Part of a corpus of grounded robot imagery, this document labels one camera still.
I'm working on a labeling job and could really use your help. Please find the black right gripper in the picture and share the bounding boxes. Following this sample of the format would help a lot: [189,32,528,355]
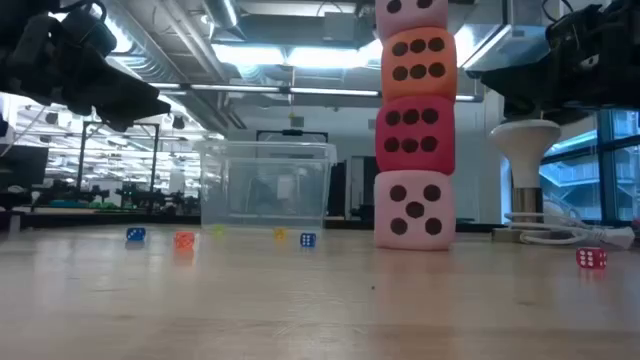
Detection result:
[465,9,640,124]

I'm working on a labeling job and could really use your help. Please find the white mushroom lamp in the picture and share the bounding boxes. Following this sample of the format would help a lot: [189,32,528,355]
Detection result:
[488,118,562,244]

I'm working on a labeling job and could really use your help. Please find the long ceiling light bar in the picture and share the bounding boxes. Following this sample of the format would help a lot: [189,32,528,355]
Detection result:
[189,83,381,98]

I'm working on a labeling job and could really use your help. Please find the black monitor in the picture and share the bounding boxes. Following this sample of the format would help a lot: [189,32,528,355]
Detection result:
[0,144,50,191]

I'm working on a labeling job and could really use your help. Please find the large red foam die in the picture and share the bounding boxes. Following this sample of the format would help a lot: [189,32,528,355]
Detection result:
[374,94,456,176]

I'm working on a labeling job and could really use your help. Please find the large orange foam die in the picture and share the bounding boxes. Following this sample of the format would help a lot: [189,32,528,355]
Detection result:
[380,26,459,104]

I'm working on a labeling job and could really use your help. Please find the black table frame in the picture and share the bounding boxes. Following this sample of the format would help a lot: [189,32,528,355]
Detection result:
[0,210,501,234]

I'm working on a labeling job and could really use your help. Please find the small red die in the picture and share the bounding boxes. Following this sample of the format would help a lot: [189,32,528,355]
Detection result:
[575,246,608,270]

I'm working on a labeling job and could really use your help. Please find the black background rack stand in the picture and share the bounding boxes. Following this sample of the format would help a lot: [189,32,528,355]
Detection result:
[77,121,161,201]

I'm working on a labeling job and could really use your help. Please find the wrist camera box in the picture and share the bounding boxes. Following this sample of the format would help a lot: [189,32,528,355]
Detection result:
[62,2,119,56]
[544,9,601,51]

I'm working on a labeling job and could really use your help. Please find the white lamp cable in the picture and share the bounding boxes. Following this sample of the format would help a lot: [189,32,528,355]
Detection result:
[504,212,636,250]

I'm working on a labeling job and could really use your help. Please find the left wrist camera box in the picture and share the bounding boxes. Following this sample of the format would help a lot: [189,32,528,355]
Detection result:
[62,2,119,56]

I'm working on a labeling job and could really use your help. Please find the large light pink foam die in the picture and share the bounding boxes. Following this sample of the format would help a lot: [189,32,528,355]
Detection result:
[374,0,450,41]
[373,169,457,251]

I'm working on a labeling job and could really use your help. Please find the clear plastic container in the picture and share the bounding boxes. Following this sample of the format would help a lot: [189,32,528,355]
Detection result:
[197,140,337,231]

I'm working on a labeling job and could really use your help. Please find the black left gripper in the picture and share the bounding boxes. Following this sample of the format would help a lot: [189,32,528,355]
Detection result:
[0,29,171,132]

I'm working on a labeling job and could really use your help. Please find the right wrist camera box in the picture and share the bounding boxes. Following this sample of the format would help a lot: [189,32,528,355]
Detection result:
[544,9,601,51]

